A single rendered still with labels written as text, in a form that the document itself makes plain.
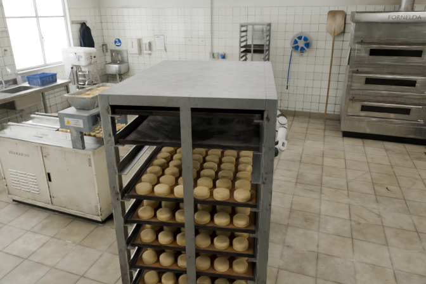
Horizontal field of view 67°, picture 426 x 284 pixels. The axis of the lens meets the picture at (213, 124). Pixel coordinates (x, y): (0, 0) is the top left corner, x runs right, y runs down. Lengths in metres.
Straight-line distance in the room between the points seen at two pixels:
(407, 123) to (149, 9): 5.40
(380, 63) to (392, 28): 0.51
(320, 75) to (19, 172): 5.19
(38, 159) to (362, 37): 4.64
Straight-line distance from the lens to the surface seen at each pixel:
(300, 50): 6.41
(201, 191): 1.00
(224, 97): 0.82
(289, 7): 6.52
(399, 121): 5.75
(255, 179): 0.92
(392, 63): 5.52
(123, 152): 3.14
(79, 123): 3.07
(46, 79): 6.17
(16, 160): 3.91
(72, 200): 3.58
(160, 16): 7.34
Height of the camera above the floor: 2.03
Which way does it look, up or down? 19 degrees down
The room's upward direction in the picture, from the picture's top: straight up
